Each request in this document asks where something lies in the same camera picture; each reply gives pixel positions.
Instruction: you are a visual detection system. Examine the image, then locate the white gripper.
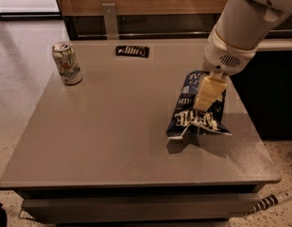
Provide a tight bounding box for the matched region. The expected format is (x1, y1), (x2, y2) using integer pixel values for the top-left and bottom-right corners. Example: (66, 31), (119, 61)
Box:
(193, 26), (258, 112)

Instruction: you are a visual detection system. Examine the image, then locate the blue kettle chip bag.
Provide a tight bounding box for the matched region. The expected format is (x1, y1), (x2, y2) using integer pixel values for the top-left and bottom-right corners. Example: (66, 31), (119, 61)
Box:
(166, 70), (231, 140)

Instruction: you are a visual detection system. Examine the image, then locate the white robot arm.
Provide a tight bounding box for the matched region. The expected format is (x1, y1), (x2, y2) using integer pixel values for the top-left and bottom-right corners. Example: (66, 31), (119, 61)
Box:
(194, 0), (292, 112)

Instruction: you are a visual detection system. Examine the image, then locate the black rxbar chocolate bar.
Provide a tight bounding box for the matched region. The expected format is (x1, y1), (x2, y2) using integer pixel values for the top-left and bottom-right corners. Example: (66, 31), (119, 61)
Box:
(115, 45), (149, 58)

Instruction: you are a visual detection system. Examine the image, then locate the striped black white tube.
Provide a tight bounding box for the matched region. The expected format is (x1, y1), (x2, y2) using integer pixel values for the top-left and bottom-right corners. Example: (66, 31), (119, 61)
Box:
(249, 191), (292, 215)

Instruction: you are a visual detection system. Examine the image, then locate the grey table with drawer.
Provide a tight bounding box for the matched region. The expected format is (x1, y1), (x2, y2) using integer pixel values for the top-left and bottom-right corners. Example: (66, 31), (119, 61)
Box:
(0, 39), (280, 227)

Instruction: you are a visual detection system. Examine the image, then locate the white green soda can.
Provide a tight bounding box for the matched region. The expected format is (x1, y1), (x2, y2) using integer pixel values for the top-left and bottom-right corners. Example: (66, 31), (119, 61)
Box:
(52, 42), (83, 85)

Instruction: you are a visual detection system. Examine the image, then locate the left metal bracket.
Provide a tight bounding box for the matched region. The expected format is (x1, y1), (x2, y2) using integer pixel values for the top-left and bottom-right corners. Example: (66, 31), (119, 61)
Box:
(102, 3), (119, 40)

